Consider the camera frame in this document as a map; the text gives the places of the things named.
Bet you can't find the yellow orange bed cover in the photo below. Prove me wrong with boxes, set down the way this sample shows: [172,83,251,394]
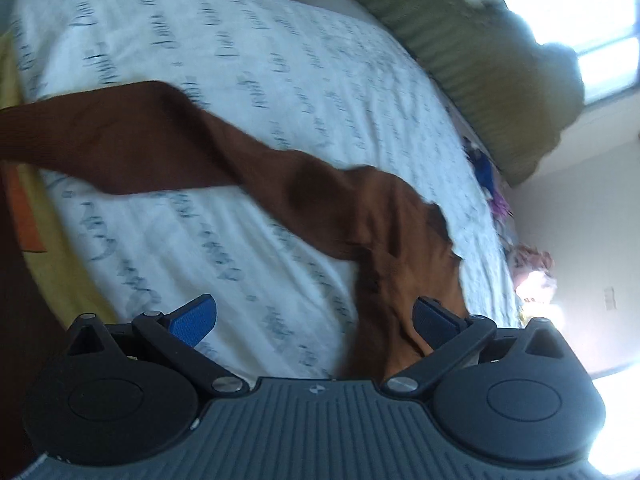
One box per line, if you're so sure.
[0,30,121,333]

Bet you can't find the bright window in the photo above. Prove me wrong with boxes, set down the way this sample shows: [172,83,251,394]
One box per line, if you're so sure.
[502,0,640,107]
[587,360,640,480]

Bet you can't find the purple cloth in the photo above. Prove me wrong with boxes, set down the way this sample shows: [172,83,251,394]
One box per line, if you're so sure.
[487,191,515,222]

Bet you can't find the grey pillow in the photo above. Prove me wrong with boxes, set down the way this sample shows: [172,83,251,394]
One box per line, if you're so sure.
[480,0,587,123]

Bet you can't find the white script-printed bed sheet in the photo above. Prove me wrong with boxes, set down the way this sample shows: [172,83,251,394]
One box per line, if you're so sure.
[9,0,523,380]

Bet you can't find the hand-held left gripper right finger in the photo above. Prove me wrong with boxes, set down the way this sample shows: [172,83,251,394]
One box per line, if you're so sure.
[381,296,568,397]

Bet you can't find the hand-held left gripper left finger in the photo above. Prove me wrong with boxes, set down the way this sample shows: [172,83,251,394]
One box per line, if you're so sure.
[67,294,249,397]

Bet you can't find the green ribbed pillow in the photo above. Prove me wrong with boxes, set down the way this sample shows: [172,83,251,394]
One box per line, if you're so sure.
[340,0,566,188]

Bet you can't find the brown knit garment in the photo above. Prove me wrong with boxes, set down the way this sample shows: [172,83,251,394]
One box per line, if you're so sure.
[0,80,471,381]

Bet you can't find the blue cloth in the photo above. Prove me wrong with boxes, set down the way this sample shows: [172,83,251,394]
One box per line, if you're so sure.
[462,136,497,197]

